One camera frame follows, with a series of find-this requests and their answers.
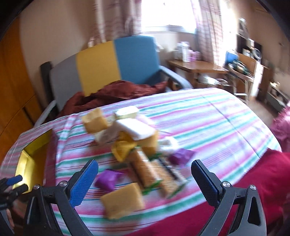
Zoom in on purple pouch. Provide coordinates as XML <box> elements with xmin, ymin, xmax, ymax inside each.
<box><xmin>169</xmin><ymin>148</ymin><xmax>196</xmax><ymax>166</ymax></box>
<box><xmin>95</xmin><ymin>169</ymin><xmax>123</xmax><ymax>192</ymax></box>

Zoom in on yellow sponge block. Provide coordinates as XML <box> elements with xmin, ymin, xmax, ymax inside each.
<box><xmin>100</xmin><ymin>182</ymin><xmax>145</xmax><ymax>219</ymax></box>

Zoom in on cereal bar clear wrapper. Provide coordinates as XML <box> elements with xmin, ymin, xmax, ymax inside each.
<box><xmin>128</xmin><ymin>147</ymin><xmax>162</xmax><ymax>195</ymax></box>

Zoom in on white cardboard box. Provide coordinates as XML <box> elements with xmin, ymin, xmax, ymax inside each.
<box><xmin>114</xmin><ymin>118</ymin><xmax>156</xmax><ymax>141</ymax></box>

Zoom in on gold square tray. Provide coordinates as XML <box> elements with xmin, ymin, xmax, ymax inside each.
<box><xmin>12</xmin><ymin>129</ymin><xmax>58</xmax><ymax>191</ymax></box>

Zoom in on red blanket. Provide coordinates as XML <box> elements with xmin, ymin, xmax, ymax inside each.
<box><xmin>134</xmin><ymin>149</ymin><xmax>289</xmax><ymax>235</ymax></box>

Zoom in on wooden wardrobe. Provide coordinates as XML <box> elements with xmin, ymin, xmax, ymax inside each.
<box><xmin>1</xmin><ymin>17</ymin><xmax>42</xmax><ymax>161</ymax></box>

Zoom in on striped pink green bedsheet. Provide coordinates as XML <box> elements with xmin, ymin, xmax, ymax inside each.
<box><xmin>1</xmin><ymin>88</ymin><xmax>280</xmax><ymax>235</ymax></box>

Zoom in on grey yellow blue armchair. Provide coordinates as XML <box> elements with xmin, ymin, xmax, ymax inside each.
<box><xmin>35</xmin><ymin>35</ymin><xmax>192</xmax><ymax>127</ymax></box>

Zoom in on dark red jacket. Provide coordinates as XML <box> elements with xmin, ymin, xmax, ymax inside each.
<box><xmin>58</xmin><ymin>80</ymin><xmax>168</xmax><ymax>117</ymax></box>

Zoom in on wooden desk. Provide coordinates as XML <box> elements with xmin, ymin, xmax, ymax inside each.
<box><xmin>167</xmin><ymin>60</ymin><xmax>229</xmax><ymax>88</ymax></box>

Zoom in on striped window curtain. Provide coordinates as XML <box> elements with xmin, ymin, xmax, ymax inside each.
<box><xmin>88</xmin><ymin>1</ymin><xmax>226</xmax><ymax>66</ymax></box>

